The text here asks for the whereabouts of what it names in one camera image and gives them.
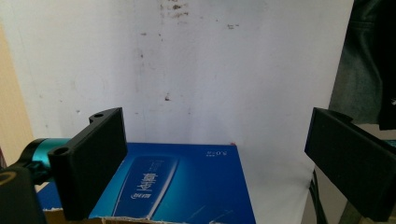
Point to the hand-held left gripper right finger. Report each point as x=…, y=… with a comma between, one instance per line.
x=351, y=161

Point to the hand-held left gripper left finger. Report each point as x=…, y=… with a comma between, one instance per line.
x=90, y=161

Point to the dark cloth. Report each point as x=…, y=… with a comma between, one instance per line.
x=358, y=77

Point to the blue printed carton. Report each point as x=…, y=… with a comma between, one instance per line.
x=205, y=186

